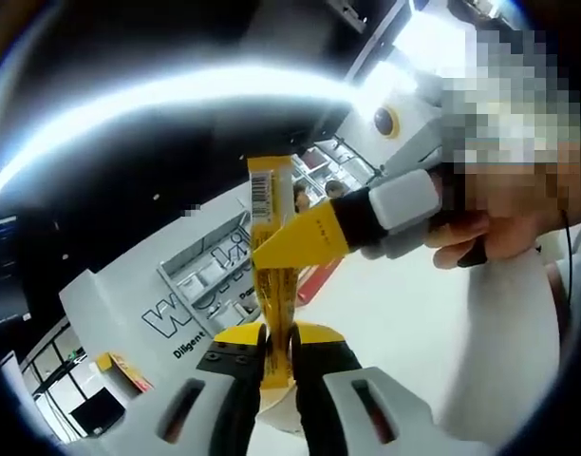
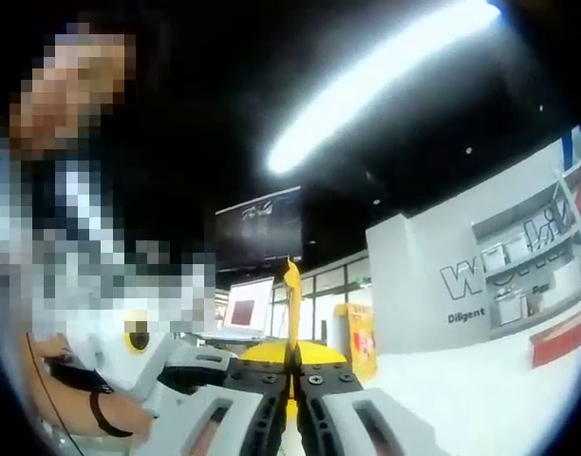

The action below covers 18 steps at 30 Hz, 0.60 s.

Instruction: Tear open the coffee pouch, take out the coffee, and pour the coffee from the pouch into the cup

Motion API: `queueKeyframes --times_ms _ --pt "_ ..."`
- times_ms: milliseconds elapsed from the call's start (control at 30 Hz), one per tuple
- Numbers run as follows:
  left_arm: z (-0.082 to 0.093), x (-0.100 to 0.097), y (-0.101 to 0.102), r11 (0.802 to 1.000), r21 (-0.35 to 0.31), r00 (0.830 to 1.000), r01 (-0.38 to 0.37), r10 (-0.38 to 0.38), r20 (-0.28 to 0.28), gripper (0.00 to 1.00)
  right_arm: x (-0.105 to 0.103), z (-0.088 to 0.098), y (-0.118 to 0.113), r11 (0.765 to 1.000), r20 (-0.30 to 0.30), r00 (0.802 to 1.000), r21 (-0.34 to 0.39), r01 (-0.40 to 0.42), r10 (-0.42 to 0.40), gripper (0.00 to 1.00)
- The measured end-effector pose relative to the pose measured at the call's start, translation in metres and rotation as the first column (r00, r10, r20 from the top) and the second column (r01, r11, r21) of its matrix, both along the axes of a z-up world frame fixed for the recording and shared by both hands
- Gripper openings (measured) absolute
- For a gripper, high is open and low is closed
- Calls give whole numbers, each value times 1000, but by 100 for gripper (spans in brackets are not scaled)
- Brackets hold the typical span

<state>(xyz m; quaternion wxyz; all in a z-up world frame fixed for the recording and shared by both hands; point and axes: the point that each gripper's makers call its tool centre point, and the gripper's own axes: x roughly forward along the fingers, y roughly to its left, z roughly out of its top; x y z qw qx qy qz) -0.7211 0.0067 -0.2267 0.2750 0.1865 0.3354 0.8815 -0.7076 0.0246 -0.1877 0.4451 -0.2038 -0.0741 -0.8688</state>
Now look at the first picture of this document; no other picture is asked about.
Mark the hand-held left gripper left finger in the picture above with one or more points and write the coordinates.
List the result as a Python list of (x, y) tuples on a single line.
[(229, 399)]

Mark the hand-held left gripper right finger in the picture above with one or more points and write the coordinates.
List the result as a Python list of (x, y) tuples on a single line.
[(319, 404)]

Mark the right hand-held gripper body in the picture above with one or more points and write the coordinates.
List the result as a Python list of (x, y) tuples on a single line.
[(414, 123)]

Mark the white paper cup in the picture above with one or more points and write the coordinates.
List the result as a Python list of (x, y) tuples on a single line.
[(281, 413)]

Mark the yellow coffee carton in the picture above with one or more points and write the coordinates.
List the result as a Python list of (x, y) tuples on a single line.
[(124, 373)]

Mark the yellow coffee stick pouch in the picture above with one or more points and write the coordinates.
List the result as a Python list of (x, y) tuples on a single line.
[(276, 299)]

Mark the person's right hand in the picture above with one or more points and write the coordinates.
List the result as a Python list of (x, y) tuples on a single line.
[(513, 233)]

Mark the grey metal shelving rack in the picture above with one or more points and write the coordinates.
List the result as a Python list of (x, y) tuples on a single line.
[(319, 161), (195, 280)]

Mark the red flat box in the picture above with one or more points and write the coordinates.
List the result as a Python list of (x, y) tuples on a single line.
[(319, 280)]

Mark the ceiling light strip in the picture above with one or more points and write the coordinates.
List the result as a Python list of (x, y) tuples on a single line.
[(176, 100)]

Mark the hanging black monitor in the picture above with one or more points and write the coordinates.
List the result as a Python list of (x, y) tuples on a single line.
[(5, 271)]

